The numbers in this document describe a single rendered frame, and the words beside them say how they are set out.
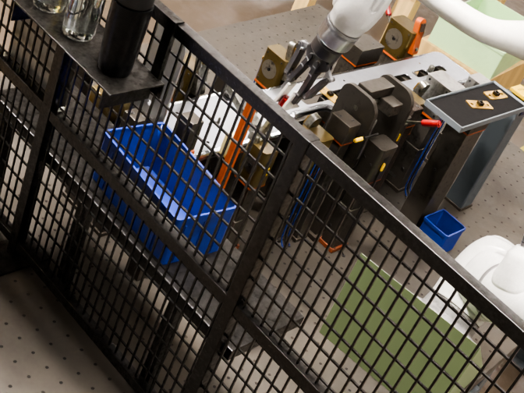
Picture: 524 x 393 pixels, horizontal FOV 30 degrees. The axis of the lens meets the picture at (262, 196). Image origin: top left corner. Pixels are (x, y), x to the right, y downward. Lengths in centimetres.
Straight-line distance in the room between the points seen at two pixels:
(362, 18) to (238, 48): 149
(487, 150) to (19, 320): 161
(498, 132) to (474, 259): 75
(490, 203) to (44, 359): 177
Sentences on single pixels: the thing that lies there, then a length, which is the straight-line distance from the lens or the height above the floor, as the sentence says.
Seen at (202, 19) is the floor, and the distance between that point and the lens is 532.
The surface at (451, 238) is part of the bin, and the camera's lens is 304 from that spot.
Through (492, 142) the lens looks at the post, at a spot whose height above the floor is 97.
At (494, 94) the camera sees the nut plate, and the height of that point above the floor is 116.
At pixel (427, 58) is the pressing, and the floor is 100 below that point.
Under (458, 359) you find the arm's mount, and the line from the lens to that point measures 239.
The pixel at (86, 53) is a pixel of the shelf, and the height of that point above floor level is 143.
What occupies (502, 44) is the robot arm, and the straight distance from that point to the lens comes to 242.
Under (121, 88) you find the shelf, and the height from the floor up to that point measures 143.
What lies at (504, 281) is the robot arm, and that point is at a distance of 238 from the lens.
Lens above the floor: 238
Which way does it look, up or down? 35 degrees down
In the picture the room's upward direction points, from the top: 24 degrees clockwise
